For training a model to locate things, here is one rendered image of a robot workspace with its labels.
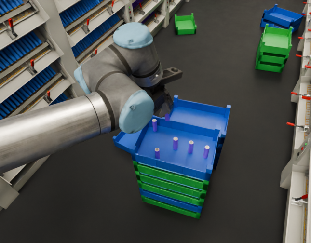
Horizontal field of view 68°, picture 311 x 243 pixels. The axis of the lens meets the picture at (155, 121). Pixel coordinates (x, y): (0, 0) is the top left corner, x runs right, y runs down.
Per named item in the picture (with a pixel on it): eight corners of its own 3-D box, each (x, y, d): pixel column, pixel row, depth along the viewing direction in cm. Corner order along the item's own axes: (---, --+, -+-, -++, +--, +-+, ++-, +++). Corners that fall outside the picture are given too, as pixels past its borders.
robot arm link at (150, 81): (145, 50, 69) (168, 63, 64) (150, 62, 73) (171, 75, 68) (123, 69, 67) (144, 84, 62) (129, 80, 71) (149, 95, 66)
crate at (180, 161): (132, 160, 89) (129, 149, 83) (149, 123, 102) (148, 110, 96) (209, 181, 82) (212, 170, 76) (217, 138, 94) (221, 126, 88)
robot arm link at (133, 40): (102, 34, 57) (134, 12, 58) (121, 69, 67) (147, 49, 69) (122, 50, 52) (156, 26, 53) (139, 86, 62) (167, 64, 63)
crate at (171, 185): (136, 180, 101) (134, 170, 95) (152, 144, 114) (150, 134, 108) (204, 199, 94) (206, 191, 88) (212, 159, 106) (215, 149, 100)
